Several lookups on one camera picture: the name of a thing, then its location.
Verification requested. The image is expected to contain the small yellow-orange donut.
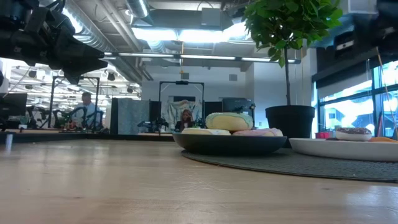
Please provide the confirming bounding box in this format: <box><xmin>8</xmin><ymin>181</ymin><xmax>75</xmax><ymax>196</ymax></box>
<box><xmin>368</xmin><ymin>136</ymin><xmax>398</xmax><ymax>144</ymax></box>

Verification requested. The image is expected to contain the seated person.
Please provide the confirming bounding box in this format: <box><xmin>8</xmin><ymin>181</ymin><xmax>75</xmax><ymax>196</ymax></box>
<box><xmin>174</xmin><ymin>108</ymin><xmax>197</xmax><ymax>131</ymax></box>

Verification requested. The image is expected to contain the dark grey round plate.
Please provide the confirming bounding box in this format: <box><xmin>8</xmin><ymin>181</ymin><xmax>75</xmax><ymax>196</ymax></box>
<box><xmin>172</xmin><ymin>133</ymin><xmax>287</xmax><ymax>156</ymax></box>

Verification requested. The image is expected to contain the large pink donut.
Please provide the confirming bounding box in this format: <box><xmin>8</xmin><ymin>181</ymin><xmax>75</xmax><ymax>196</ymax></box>
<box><xmin>232</xmin><ymin>128</ymin><xmax>284</xmax><ymax>137</ymax></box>

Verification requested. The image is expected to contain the long ceiling light strip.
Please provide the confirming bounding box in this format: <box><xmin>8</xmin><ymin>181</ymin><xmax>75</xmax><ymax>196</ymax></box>
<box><xmin>104</xmin><ymin>52</ymin><xmax>301</xmax><ymax>63</ymax></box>

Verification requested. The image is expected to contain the green leafy plant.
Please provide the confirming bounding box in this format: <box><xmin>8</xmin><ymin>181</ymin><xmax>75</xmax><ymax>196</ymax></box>
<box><xmin>242</xmin><ymin>0</ymin><xmax>345</xmax><ymax>106</ymax></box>

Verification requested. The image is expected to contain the small chocolate sprinkle donut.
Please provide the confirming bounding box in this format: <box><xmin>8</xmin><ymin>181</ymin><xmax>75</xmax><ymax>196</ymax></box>
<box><xmin>335</xmin><ymin>127</ymin><xmax>373</xmax><ymax>142</ymax></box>

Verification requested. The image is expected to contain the grey office partition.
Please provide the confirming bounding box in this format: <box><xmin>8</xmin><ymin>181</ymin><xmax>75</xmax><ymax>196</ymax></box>
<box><xmin>110</xmin><ymin>98</ymin><xmax>150</xmax><ymax>135</ymax></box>

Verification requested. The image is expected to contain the silver ceiling duct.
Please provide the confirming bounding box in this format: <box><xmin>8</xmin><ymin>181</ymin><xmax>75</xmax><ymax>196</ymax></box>
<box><xmin>62</xmin><ymin>0</ymin><xmax>147</xmax><ymax>85</ymax></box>

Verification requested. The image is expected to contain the black plant pot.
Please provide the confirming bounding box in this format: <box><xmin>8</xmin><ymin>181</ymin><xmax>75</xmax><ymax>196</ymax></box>
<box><xmin>265</xmin><ymin>105</ymin><xmax>316</xmax><ymax>149</ymax></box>

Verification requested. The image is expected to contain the standing person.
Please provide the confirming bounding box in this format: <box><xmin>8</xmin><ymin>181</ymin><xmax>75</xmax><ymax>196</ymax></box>
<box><xmin>73</xmin><ymin>91</ymin><xmax>105</xmax><ymax>130</ymax></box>

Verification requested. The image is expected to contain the white round plate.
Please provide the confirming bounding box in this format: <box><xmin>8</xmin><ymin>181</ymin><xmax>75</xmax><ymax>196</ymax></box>
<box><xmin>289</xmin><ymin>138</ymin><xmax>398</xmax><ymax>162</ymax></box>

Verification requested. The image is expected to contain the large green donut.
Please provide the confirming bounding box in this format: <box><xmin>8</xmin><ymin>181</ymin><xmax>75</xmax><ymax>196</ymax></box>
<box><xmin>205</xmin><ymin>112</ymin><xmax>254</xmax><ymax>131</ymax></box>

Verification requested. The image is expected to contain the light patterned cloth backdrop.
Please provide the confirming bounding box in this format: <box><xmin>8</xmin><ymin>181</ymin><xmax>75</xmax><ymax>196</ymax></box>
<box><xmin>163</xmin><ymin>99</ymin><xmax>203</xmax><ymax>128</ymax></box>

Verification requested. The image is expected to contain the black computer monitor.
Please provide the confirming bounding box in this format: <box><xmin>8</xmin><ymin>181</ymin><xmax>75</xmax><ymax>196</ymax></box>
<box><xmin>0</xmin><ymin>92</ymin><xmax>28</xmax><ymax>121</ymax></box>
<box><xmin>221</xmin><ymin>97</ymin><xmax>254</xmax><ymax>114</ymax></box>

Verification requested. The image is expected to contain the round dark woven placemat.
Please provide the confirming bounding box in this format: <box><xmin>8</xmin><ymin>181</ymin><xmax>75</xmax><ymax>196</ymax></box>
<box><xmin>181</xmin><ymin>147</ymin><xmax>398</xmax><ymax>184</ymax></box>

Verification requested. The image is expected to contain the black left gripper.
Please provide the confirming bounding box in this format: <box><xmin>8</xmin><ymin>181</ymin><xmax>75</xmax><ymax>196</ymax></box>
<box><xmin>0</xmin><ymin>0</ymin><xmax>109</xmax><ymax>85</ymax></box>

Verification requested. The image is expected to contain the black robot rig frame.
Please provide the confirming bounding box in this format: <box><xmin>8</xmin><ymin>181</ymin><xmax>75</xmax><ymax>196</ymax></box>
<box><xmin>46</xmin><ymin>75</ymin><xmax>101</xmax><ymax>130</ymax></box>
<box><xmin>158</xmin><ymin>80</ymin><xmax>205</xmax><ymax>131</ymax></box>

